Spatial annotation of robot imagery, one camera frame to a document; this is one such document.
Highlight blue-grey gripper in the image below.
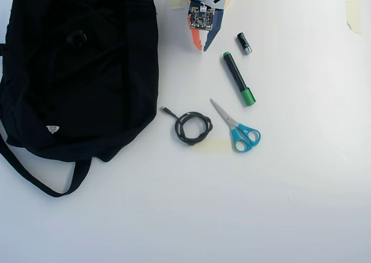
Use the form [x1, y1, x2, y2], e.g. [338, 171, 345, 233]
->
[187, 1, 225, 54]

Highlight small black ring clip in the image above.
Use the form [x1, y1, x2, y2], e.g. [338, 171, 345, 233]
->
[65, 30, 88, 49]

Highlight black cylindrical battery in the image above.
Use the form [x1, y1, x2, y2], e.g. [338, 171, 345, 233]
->
[236, 32, 253, 56]

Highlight black marker with green cap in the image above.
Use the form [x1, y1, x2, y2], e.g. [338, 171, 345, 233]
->
[221, 50, 257, 107]

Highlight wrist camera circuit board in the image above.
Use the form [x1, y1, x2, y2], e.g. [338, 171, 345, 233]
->
[187, 6, 217, 32]

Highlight scissors with blue handles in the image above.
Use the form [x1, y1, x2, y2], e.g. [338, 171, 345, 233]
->
[209, 98, 261, 153]

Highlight coiled black USB cable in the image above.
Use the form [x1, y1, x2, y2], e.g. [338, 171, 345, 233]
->
[161, 105, 214, 147]

